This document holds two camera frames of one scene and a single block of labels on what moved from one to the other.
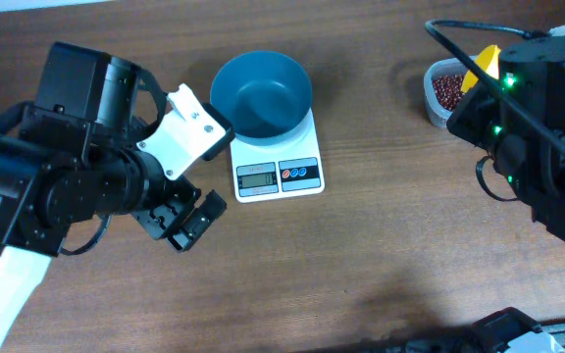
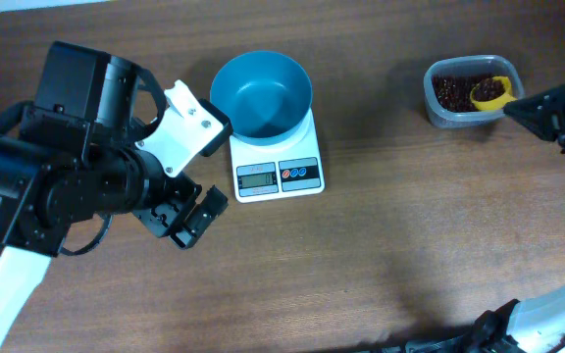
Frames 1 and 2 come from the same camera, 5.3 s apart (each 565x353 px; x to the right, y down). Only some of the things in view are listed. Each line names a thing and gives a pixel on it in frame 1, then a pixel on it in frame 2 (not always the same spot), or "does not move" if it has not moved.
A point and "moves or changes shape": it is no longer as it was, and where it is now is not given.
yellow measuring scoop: [488, 60] moves or changes shape
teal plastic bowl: [265, 96] does not move
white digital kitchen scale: [288, 170] does not move
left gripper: [166, 216] does not move
